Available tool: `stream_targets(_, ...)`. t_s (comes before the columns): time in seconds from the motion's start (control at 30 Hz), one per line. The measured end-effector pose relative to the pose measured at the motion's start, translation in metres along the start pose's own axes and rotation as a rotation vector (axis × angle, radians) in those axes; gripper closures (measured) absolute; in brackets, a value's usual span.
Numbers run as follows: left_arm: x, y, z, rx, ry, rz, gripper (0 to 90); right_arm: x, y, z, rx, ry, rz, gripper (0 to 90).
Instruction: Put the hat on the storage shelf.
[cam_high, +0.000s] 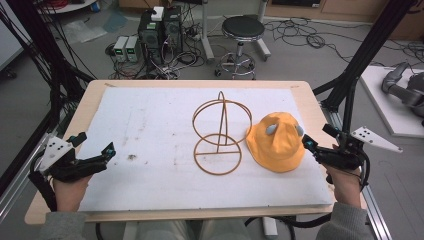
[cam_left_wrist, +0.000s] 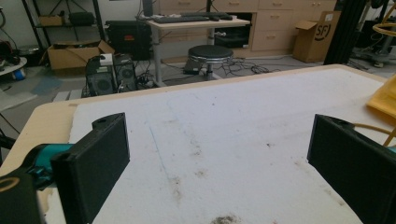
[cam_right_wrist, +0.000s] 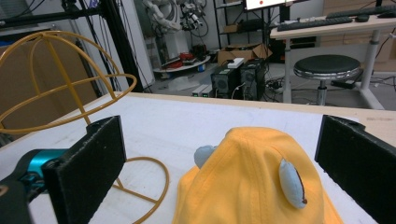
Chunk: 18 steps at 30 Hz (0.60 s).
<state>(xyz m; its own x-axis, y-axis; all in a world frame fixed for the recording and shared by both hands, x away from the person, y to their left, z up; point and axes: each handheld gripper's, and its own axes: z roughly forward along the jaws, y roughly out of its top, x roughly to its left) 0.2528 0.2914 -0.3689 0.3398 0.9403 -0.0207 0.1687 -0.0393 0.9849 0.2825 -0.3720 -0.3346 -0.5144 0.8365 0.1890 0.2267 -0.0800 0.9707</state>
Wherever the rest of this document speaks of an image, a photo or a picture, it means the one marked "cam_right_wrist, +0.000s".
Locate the light wooden desk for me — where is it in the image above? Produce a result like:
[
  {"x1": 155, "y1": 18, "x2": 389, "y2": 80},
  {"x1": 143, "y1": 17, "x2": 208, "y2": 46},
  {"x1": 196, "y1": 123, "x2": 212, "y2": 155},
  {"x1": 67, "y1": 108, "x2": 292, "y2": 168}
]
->
[{"x1": 270, "y1": 13, "x2": 396, "y2": 110}]

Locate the computer monitor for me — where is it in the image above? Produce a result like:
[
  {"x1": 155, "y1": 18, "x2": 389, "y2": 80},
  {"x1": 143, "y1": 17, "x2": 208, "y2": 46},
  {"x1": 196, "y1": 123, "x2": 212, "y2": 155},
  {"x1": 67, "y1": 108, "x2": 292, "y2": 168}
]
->
[{"x1": 244, "y1": 0, "x2": 300, "y2": 12}]

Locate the brown cardboard panel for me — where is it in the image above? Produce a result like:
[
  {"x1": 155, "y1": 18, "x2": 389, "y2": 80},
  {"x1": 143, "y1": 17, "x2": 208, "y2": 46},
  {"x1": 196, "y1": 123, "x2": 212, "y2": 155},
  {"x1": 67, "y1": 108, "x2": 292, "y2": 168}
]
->
[{"x1": 0, "y1": 36, "x2": 98, "y2": 133}]

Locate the white flat box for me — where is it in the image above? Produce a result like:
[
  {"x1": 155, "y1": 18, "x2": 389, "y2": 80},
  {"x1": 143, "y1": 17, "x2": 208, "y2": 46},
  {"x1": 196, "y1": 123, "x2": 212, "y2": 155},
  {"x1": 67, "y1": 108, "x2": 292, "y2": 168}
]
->
[{"x1": 227, "y1": 57, "x2": 246, "y2": 69}]

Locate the black keyboard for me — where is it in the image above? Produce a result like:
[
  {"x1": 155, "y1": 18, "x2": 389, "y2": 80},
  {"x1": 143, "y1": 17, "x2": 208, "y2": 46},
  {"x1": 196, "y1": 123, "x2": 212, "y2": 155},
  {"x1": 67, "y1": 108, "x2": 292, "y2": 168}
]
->
[
  {"x1": 276, "y1": 16, "x2": 354, "y2": 33},
  {"x1": 325, "y1": 5, "x2": 396, "y2": 20}
]

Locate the small silver device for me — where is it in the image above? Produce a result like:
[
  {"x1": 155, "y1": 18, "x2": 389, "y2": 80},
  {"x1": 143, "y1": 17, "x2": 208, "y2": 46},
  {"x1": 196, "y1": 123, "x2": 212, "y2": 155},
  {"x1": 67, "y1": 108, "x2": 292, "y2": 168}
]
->
[{"x1": 191, "y1": 83, "x2": 215, "y2": 98}]

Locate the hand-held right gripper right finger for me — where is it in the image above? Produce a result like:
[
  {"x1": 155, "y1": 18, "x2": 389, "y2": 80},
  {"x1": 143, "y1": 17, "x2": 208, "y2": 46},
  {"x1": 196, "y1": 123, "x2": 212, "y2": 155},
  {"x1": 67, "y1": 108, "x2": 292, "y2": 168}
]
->
[{"x1": 314, "y1": 114, "x2": 396, "y2": 224}]

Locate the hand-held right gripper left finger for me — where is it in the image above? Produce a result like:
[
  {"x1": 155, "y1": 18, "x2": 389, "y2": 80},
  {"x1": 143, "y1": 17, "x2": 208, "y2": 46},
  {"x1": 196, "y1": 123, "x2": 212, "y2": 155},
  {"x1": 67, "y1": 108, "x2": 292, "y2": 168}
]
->
[{"x1": 41, "y1": 115, "x2": 127, "y2": 224}]

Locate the yellow wire hat stand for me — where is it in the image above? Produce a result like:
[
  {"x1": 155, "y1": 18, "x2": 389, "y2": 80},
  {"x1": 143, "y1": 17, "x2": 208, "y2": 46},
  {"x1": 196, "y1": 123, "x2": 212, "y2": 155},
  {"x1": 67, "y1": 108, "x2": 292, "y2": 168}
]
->
[{"x1": 0, "y1": 30, "x2": 171, "y2": 224}]

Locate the yellow hat with blue ears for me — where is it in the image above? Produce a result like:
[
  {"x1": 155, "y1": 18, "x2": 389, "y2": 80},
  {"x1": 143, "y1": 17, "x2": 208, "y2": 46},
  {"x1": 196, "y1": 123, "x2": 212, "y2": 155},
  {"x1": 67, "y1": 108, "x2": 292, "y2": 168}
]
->
[{"x1": 172, "y1": 126, "x2": 345, "y2": 224}]

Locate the round white platform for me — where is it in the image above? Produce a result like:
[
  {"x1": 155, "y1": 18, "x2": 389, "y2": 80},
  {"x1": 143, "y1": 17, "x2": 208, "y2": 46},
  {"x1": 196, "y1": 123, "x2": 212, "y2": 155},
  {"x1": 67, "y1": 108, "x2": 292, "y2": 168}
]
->
[{"x1": 152, "y1": 55, "x2": 212, "y2": 75}]

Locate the open cardboard box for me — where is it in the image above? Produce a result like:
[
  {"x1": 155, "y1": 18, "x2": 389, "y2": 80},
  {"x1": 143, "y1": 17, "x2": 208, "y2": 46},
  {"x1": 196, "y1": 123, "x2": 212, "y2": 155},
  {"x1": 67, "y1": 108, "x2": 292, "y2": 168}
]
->
[{"x1": 217, "y1": 42, "x2": 274, "y2": 66}]

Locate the black computer tower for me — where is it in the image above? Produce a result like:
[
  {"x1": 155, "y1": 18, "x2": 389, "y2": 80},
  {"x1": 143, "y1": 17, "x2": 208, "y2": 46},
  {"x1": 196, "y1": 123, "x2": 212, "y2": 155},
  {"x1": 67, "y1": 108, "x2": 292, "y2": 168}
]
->
[
  {"x1": 239, "y1": 58, "x2": 267, "y2": 101},
  {"x1": 210, "y1": 66, "x2": 242, "y2": 99}
]

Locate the black metal shelf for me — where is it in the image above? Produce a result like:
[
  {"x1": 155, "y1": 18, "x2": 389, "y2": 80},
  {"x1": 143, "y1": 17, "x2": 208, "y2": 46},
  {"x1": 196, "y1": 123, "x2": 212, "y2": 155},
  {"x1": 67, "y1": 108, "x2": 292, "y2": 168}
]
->
[{"x1": 213, "y1": 0, "x2": 273, "y2": 50}]

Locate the white robot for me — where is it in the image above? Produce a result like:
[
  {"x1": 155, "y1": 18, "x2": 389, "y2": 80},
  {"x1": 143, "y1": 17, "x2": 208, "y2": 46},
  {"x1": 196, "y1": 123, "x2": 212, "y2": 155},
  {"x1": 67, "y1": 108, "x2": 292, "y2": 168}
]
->
[{"x1": 143, "y1": 0, "x2": 209, "y2": 64}]

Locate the black metal frame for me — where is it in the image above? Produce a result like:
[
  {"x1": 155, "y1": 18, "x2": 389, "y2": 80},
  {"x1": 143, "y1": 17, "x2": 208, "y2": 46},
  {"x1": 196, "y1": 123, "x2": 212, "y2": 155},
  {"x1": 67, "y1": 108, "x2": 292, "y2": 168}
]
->
[{"x1": 0, "y1": 0, "x2": 145, "y2": 93}]

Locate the black round stool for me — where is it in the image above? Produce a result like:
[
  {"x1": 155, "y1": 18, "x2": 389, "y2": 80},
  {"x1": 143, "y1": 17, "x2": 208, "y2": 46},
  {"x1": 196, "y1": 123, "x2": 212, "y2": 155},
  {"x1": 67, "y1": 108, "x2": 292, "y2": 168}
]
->
[{"x1": 293, "y1": 54, "x2": 362, "y2": 106}]

